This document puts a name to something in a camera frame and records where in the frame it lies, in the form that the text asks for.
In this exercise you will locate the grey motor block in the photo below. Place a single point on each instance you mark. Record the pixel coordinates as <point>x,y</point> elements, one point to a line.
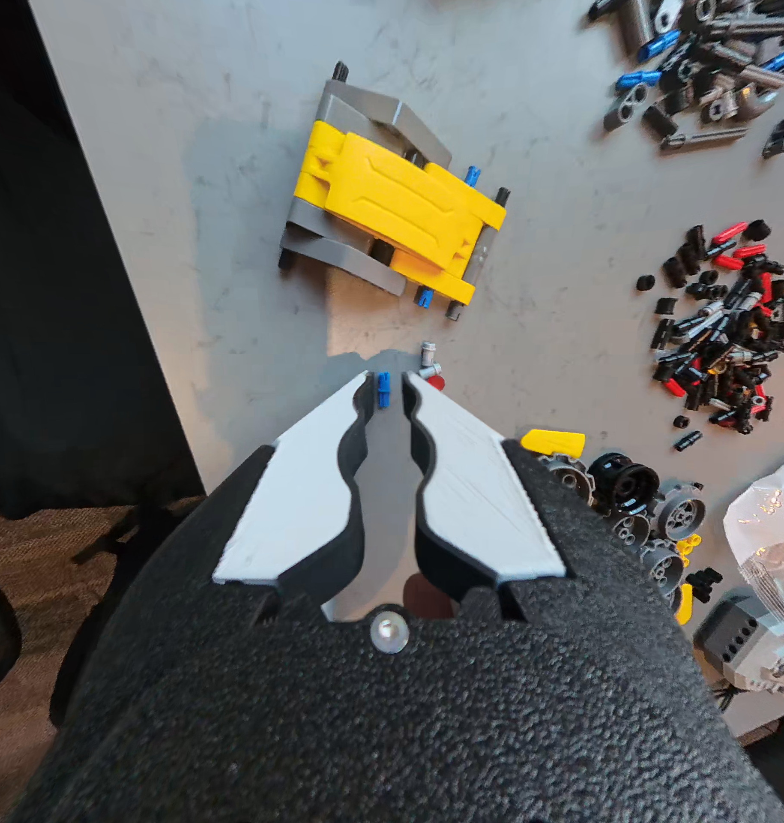
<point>732,633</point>

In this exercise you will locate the person's right hand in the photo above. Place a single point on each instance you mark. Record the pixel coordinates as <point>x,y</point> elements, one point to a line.
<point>427,595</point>

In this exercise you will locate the grey desk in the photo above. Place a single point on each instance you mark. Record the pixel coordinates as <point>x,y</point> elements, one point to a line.
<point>559,257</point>

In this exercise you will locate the pile of black red pins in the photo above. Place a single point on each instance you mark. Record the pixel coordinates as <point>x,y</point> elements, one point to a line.
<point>720,334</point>

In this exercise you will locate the small grey black pin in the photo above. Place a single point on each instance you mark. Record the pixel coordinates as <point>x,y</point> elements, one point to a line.
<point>430,371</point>
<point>428,350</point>

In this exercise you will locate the small red round stud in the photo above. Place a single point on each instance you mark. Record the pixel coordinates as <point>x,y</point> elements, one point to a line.
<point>438,382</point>

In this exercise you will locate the person's black trousers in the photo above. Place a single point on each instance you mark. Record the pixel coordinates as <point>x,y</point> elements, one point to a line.
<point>77,321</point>

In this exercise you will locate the small yellow pin connectors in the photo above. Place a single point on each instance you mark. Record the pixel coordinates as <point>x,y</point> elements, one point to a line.
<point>689,546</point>

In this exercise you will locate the pile of wheels and beams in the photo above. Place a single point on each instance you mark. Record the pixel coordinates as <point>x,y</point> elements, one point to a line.
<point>623,482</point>

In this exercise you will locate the blue pin connector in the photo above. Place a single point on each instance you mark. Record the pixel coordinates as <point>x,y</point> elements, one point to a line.
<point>383,389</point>
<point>636,80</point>

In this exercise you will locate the clear bag of black parts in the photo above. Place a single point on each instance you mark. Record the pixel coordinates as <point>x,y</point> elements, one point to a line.
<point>765,514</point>

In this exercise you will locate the yellow curved panel piece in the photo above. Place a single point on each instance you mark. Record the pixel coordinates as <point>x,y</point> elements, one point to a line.
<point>684,604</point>
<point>552,440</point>

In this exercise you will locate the pile of small connector pieces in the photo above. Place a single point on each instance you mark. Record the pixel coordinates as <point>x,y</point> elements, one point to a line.
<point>720,64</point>

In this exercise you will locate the yellow grey brick assembly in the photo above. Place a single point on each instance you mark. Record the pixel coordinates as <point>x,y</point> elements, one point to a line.
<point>392,199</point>

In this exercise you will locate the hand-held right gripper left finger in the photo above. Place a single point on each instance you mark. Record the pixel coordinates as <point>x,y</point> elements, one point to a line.
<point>289,514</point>

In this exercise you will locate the grey two-hole connector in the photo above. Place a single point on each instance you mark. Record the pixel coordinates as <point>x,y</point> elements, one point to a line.
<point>626,109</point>

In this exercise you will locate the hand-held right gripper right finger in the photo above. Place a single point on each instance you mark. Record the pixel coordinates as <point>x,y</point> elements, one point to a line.
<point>488,508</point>

